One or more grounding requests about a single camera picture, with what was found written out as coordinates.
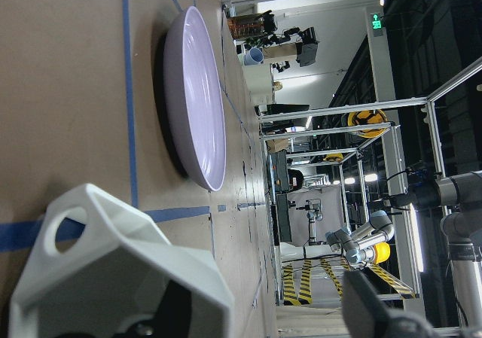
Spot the blue plastic cup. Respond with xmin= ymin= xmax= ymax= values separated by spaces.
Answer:
xmin=243 ymin=47 xmax=264 ymax=65

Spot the lilac plate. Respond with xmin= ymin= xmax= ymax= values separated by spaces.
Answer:
xmin=152 ymin=6 xmax=227 ymax=191

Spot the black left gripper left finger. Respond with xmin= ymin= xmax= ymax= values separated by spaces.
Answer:
xmin=116 ymin=280 xmax=193 ymax=337

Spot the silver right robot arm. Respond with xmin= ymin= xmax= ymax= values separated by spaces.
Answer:
xmin=387 ymin=171 xmax=481 ymax=327

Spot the white faceted cup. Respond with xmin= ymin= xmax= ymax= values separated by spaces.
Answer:
xmin=8 ymin=184 xmax=234 ymax=337

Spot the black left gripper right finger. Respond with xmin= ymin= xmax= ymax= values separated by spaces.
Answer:
xmin=341 ymin=271 xmax=437 ymax=337

